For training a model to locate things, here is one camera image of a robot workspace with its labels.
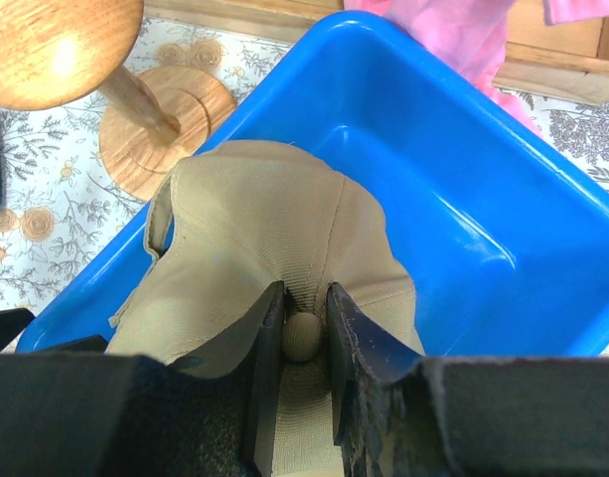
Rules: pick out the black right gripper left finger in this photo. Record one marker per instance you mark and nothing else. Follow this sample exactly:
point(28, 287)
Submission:
point(74, 410)

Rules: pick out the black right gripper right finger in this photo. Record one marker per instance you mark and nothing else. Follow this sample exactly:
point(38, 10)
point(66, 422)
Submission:
point(397, 413)

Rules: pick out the beige baseball cap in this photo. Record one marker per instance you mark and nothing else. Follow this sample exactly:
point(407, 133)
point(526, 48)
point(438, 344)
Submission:
point(223, 226)

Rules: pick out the blue plastic bin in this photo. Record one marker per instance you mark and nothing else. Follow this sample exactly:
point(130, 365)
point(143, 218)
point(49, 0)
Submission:
point(506, 240)

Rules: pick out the wooden hat stand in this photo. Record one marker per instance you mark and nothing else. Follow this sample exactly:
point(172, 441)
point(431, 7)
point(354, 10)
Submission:
point(55, 52)

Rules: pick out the pink t-shirt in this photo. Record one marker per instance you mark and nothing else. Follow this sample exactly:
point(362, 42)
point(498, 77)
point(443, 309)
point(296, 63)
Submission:
point(469, 36)

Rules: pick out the wooden clothes rack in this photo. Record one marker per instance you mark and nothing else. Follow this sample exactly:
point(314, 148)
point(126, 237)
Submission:
point(569, 61)

